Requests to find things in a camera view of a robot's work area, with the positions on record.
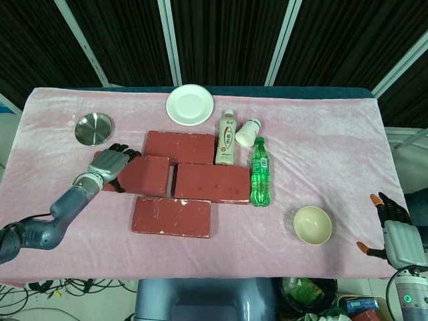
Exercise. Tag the bystander blue jeans leg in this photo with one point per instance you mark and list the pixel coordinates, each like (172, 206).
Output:
(418, 207)

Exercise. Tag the white partition post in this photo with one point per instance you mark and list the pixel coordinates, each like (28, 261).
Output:
(282, 43)
(170, 43)
(83, 43)
(399, 50)

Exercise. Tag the cream ceramic bowl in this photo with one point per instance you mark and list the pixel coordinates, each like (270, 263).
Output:
(312, 224)

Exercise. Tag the white paper cup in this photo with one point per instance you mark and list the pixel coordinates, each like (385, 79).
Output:
(249, 133)

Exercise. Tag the white round plate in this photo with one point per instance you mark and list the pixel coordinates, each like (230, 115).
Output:
(189, 104)

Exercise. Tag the blue snack packet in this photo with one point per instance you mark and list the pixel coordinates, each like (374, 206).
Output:
(362, 305)

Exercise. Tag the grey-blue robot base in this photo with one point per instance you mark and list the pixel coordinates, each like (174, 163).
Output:
(207, 301)

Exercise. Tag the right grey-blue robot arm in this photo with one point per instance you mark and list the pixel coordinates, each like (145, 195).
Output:
(413, 296)

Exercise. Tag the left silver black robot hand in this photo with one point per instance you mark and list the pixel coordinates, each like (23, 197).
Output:
(107, 164)

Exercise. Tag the black bin with green bag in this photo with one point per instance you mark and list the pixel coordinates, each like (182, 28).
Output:
(309, 291)

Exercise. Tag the beige milk tea bottle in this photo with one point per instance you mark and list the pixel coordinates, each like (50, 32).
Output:
(226, 140)

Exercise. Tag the stainless steel round dish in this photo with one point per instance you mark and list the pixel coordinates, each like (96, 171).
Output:
(94, 128)

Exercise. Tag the red brick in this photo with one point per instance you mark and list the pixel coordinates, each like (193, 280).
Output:
(147, 175)
(184, 147)
(172, 217)
(212, 182)

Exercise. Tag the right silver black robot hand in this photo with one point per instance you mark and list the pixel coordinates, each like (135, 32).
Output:
(401, 242)

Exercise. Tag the black curtain panel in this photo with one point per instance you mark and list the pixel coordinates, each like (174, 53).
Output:
(33, 47)
(347, 40)
(227, 40)
(409, 90)
(123, 40)

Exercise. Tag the white metal rack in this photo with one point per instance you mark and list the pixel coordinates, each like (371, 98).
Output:
(408, 137)

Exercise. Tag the white crumpled bag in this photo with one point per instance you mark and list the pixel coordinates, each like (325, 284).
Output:
(326, 316)

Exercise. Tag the red cardboard box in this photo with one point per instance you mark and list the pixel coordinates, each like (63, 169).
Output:
(364, 316)

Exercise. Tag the green plastic soda bottle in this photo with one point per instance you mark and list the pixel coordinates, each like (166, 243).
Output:
(261, 174)

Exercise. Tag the blue white sign board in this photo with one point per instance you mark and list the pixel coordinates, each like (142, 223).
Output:
(6, 105)

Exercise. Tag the pink velvet table cloth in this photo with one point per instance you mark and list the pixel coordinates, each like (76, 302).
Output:
(317, 167)

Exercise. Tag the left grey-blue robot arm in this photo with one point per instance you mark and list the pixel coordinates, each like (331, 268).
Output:
(57, 214)

